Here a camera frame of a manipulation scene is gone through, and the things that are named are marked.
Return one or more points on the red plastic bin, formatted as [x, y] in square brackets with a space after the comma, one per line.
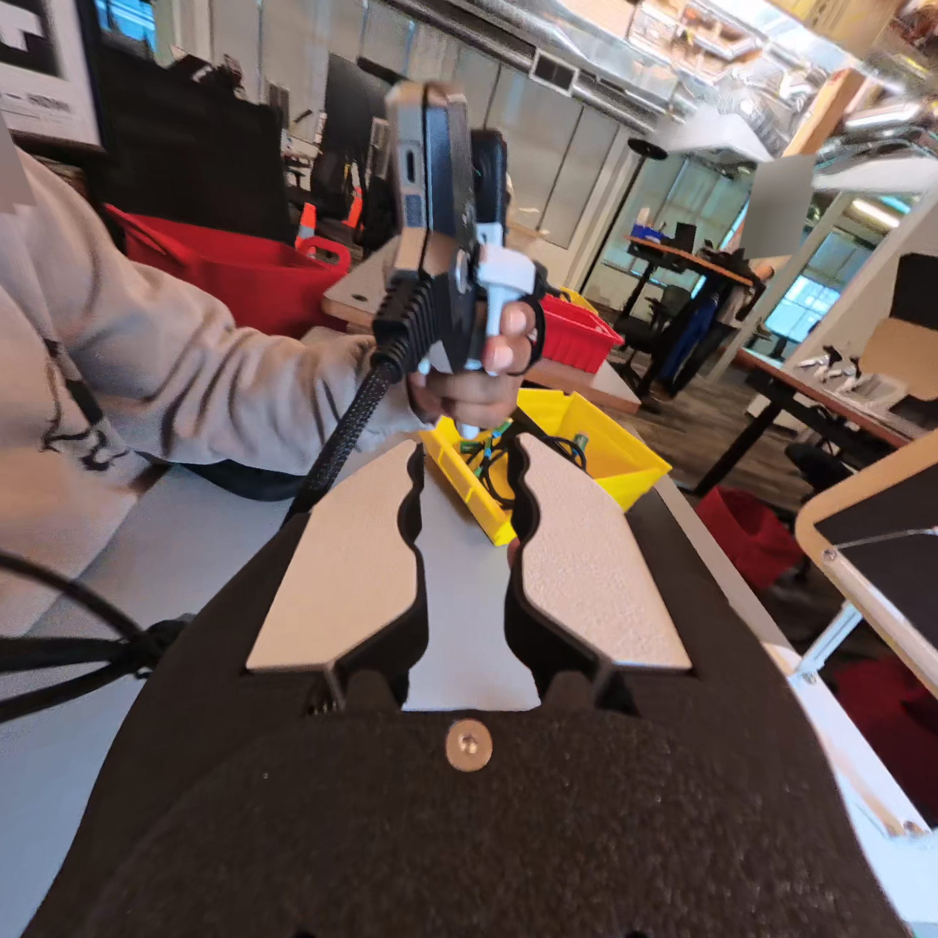
[579, 334]

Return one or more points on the person's left forearm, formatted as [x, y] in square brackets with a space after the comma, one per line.
[176, 367]

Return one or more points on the black panel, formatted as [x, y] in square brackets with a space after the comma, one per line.
[916, 290]

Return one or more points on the tan cardboard sheet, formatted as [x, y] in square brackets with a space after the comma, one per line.
[902, 359]

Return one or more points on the red bag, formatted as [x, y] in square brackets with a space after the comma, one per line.
[748, 535]

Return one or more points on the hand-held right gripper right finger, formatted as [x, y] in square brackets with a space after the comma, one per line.
[601, 586]

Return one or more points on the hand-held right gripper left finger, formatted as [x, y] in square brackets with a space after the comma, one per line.
[337, 586]

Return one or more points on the person's left hand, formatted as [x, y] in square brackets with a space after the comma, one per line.
[469, 393]

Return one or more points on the framed black white poster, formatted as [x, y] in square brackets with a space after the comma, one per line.
[44, 66]

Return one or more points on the yellow plastic bin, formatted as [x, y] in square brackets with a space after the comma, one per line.
[601, 447]

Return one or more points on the grey hdmi hub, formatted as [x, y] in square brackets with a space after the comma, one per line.
[425, 161]

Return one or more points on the large red object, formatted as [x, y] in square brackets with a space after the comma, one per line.
[235, 271]

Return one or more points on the cluttered wooden desk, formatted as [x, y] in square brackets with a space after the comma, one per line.
[821, 396]

